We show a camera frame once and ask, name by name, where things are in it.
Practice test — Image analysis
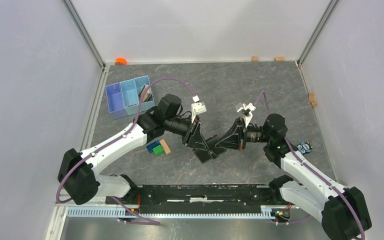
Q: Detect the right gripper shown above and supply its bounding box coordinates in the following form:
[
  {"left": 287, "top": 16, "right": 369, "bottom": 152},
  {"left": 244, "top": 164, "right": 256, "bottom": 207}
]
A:
[{"left": 214, "top": 117, "right": 272, "bottom": 152}]

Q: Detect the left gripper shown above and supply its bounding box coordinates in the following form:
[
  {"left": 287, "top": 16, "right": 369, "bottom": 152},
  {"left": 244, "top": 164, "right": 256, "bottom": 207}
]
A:
[{"left": 164, "top": 114, "right": 209, "bottom": 151}]

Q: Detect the black card holder wallet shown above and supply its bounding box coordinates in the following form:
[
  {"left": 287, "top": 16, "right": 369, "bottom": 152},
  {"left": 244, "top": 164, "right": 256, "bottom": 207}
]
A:
[{"left": 192, "top": 145, "right": 227, "bottom": 164}]

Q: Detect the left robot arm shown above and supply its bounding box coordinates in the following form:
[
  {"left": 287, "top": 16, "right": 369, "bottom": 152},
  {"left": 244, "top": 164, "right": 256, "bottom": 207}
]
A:
[{"left": 56, "top": 94, "right": 210, "bottom": 205}]

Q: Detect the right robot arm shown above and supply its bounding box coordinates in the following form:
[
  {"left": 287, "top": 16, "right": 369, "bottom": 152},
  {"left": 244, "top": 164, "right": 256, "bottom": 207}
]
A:
[{"left": 216, "top": 113, "right": 372, "bottom": 240}]

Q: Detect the light blue bin with cards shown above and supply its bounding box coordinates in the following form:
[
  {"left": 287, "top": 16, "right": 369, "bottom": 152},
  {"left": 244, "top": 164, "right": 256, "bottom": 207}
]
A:
[{"left": 134, "top": 75, "right": 155, "bottom": 112}]

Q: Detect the green toy brick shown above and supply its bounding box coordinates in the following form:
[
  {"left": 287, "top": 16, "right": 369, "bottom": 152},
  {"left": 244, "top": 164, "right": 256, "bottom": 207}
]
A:
[{"left": 152, "top": 145, "right": 165, "bottom": 156}]

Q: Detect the blue toy brick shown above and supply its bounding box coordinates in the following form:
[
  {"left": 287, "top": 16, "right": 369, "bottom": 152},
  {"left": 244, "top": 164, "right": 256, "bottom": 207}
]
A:
[{"left": 146, "top": 140, "right": 161, "bottom": 153}]

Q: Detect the blue owl toy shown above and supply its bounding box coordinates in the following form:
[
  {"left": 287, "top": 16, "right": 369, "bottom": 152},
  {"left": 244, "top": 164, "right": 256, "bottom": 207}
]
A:
[{"left": 296, "top": 141, "right": 314, "bottom": 155}]

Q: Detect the wooden block back left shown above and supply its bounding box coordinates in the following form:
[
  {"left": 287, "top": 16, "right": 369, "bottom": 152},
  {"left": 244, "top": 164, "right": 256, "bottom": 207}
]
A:
[{"left": 251, "top": 56, "right": 259, "bottom": 62}]

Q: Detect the light blue middle bin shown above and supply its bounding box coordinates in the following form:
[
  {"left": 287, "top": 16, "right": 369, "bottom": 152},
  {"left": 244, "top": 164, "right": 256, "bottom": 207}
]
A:
[{"left": 119, "top": 79, "right": 139, "bottom": 116}]

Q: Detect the wooden arch block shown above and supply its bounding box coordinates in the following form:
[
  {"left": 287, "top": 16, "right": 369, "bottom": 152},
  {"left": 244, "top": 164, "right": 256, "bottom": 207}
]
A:
[{"left": 308, "top": 92, "right": 318, "bottom": 108}]

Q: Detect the purple plastic bin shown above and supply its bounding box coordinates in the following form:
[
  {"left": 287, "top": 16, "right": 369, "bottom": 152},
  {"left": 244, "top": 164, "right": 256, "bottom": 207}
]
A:
[{"left": 105, "top": 82, "right": 128, "bottom": 119}]

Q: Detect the wooden block back right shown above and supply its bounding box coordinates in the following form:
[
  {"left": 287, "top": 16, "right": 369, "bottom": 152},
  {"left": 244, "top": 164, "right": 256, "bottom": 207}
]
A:
[{"left": 274, "top": 56, "right": 285, "bottom": 62}]

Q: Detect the orange round object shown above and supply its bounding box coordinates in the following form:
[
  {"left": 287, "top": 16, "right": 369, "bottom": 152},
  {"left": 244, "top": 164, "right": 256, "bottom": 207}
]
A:
[{"left": 114, "top": 57, "right": 127, "bottom": 65}]

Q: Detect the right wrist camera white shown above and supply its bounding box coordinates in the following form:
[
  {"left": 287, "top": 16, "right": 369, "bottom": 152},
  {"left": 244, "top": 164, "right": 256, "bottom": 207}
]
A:
[{"left": 235, "top": 102, "right": 256, "bottom": 128}]

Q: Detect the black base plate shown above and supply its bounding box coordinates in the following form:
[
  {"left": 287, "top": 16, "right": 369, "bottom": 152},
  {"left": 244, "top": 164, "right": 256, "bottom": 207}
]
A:
[{"left": 120, "top": 184, "right": 292, "bottom": 214}]

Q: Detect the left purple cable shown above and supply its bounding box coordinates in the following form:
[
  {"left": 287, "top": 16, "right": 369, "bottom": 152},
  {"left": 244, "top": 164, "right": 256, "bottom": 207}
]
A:
[{"left": 55, "top": 77, "right": 201, "bottom": 204}]

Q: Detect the aluminium frame rail left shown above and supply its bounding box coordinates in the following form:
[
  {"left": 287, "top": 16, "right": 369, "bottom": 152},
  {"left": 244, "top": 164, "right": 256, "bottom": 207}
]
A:
[{"left": 44, "top": 0, "right": 111, "bottom": 240}]

